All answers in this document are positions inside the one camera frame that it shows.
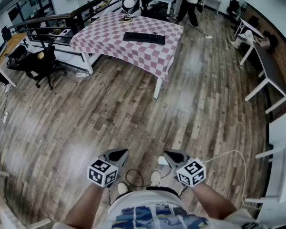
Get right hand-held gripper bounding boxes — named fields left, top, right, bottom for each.
left=163, top=149, right=207, bottom=188

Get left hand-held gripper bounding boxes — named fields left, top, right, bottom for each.
left=87, top=148, right=130, bottom=188

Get black keyboard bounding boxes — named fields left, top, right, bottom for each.
left=123, top=31, right=166, bottom=45

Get person's right forearm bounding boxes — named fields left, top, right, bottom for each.
left=192, top=182, right=238, bottom=221

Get person's left forearm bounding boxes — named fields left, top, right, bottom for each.
left=64, top=182, right=105, bottom=229

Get person's right white shoe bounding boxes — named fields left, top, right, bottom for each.
left=150, top=170, right=161, bottom=187

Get person's white shoe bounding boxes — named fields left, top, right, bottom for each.
left=150, top=170, right=161, bottom=187
left=117, top=182, right=129, bottom=196

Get person's left white shoe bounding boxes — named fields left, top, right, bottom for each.
left=117, top=182, right=129, bottom=196

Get person's black shorts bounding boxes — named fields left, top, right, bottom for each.
left=114, top=186, right=182, bottom=200

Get person's white printed shirt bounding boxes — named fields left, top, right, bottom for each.
left=51, top=190, right=269, bottom=229

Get white table under tablecloth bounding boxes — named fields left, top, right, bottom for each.
left=81, top=52, right=163, bottom=99

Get pink checkered tablecloth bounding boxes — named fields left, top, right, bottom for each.
left=69, top=12, right=184, bottom=82

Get black office chair yellow patch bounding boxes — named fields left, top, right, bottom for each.
left=23, top=38, right=68, bottom=91

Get white table with grey top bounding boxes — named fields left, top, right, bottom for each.
left=239, top=41, right=286, bottom=114

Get black stair railing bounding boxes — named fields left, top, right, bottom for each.
left=7, top=0, right=155, bottom=57

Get white slanted table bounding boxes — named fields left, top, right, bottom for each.
left=235, top=19, right=264, bottom=39

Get wooden desk with white legs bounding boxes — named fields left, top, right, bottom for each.
left=0, top=33, right=29, bottom=88

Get gold lamp with white globe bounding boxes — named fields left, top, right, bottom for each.
left=118, top=0, right=136, bottom=23

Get small white table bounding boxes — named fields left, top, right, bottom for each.
left=204, top=0, right=223, bottom=14

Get standing fan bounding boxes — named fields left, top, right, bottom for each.
left=237, top=0, right=247, bottom=18

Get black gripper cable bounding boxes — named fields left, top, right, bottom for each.
left=108, top=168, right=144, bottom=206

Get white cable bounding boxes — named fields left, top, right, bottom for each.
left=202, top=150, right=262, bottom=209

